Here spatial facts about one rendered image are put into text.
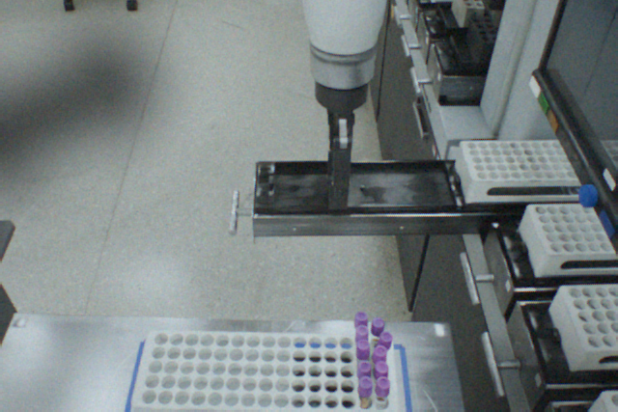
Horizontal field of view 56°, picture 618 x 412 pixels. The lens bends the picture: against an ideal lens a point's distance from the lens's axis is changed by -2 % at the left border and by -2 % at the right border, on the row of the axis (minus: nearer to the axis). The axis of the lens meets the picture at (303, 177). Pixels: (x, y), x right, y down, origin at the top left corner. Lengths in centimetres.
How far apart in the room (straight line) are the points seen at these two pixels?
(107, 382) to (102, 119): 189
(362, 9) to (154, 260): 141
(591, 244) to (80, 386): 72
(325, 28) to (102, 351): 50
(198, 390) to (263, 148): 170
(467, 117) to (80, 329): 88
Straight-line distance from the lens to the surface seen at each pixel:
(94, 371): 82
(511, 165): 103
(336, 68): 78
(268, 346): 74
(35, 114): 274
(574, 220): 97
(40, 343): 87
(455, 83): 133
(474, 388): 115
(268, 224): 97
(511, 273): 94
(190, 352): 75
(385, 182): 103
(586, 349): 82
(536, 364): 87
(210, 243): 200
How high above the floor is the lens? 151
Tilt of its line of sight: 43 degrees down
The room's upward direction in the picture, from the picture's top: straight up
